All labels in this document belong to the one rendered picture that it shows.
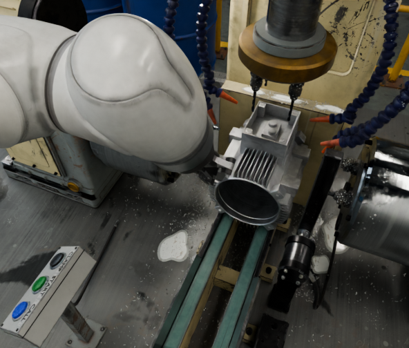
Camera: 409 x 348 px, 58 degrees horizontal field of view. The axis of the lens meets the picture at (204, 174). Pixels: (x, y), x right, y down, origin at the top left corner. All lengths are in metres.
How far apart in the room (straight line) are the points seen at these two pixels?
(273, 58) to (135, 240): 0.62
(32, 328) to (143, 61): 0.52
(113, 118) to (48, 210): 0.90
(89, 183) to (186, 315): 0.46
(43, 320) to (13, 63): 0.46
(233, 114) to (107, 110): 0.69
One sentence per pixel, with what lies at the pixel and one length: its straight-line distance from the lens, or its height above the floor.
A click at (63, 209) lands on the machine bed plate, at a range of 1.16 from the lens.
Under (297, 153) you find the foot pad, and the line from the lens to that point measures 0.87.
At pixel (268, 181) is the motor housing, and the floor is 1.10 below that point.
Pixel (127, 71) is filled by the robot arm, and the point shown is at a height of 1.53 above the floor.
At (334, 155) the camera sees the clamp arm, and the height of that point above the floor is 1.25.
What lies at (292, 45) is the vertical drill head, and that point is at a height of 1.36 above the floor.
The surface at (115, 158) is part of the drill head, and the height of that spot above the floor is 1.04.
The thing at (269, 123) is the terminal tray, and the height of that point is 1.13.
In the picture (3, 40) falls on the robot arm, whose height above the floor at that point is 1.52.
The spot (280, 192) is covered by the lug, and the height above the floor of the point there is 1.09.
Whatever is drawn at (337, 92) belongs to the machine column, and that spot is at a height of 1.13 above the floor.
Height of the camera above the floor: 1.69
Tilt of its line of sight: 49 degrees down
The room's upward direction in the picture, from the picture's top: straight up
